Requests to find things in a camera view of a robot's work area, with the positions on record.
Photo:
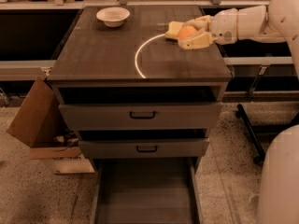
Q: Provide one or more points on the brown cardboard box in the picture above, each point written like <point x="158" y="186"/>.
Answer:
<point x="40" y="126"/>

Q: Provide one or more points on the black top drawer handle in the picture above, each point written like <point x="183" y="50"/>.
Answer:
<point x="142" y="115"/>

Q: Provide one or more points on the middle grey drawer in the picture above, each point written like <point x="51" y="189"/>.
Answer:
<point x="127" y="149"/>

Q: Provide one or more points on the bottom grey open drawer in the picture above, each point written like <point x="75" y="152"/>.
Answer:
<point x="146" y="191"/>

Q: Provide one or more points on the grey drawer cabinet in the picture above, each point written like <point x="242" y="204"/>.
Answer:
<point x="136" y="64"/>

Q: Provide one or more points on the black middle drawer handle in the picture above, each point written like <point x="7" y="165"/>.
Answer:
<point x="150" y="149"/>

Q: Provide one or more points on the white ceramic bowl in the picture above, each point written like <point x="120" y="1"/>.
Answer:
<point x="113" y="16"/>

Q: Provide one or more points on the black drawer handle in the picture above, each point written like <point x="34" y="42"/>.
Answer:
<point x="150" y="149"/>
<point x="142" y="115"/>

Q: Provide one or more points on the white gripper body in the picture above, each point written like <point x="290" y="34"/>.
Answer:
<point x="224" y="27"/>

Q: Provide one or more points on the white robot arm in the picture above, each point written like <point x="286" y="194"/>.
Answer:
<point x="228" y="178"/>

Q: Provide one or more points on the top grey drawer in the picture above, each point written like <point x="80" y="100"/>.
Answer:
<point x="116" y="117"/>

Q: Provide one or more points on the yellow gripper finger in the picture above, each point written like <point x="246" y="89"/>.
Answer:
<point x="200" y="40"/>
<point x="200" y="22"/>

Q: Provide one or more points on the orange fruit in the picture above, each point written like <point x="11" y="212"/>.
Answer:
<point x="186" y="31"/>

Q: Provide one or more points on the yellow sponge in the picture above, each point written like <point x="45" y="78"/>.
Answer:
<point x="173" y="29"/>

